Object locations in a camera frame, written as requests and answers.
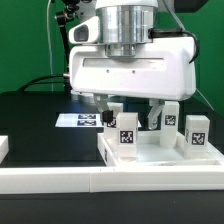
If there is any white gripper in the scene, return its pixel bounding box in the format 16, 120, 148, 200
69, 37, 196, 130

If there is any white square table top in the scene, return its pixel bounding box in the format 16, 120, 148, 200
97, 131, 224, 166

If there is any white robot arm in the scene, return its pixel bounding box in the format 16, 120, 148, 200
69, 0, 199, 130

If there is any apriltag base marker sheet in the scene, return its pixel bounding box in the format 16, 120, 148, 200
55, 113, 102, 128

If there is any white front fence bar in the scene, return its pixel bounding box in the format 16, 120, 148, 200
0, 166, 224, 194

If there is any white left fence piece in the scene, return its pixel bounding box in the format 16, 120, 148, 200
0, 136, 9, 164

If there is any black cable bundle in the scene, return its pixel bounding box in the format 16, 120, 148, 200
18, 73, 73, 93

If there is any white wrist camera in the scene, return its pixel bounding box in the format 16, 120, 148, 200
69, 16, 100, 44

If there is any white thin cable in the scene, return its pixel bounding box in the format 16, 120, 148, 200
46, 0, 55, 92

